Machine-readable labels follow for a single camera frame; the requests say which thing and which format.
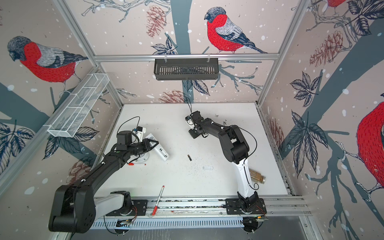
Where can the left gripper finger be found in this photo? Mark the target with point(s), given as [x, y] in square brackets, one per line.
[150, 142]
[147, 150]

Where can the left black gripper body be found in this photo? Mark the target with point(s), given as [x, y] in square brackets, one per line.
[137, 148]

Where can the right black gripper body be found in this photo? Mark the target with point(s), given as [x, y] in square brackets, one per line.
[195, 131]

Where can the white remote control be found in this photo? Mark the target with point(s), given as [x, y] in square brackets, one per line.
[158, 148]

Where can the white battery compartment cover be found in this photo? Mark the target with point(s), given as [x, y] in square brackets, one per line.
[208, 168]

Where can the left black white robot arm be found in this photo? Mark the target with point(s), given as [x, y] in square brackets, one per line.
[74, 207]

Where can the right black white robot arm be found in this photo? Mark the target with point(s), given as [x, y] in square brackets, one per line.
[235, 149]

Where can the black hanging basket shelf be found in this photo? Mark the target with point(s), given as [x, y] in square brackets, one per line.
[186, 69]

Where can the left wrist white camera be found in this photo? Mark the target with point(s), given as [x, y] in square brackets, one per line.
[140, 131]

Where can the white wire mesh shelf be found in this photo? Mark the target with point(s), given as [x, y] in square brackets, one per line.
[71, 118]

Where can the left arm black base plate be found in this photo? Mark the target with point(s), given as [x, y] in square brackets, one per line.
[137, 208]

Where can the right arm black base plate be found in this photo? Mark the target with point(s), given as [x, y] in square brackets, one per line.
[238, 207]

